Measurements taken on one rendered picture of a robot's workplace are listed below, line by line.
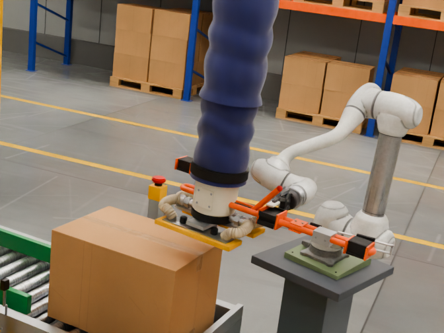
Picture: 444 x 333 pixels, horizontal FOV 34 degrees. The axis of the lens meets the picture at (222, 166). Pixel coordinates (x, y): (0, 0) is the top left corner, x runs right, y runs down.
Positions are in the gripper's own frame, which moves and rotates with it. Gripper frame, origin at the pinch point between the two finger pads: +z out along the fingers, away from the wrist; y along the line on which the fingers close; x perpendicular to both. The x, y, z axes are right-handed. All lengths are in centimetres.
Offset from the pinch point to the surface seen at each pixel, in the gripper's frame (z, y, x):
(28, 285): 2, 66, 113
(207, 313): -11, 57, 27
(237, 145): 8.2, -24.7, 13.7
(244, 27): 11, -68, 15
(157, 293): 21, 37, 34
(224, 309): -28, 62, 26
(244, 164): 4.5, -17.2, 11.7
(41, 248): -20, 58, 124
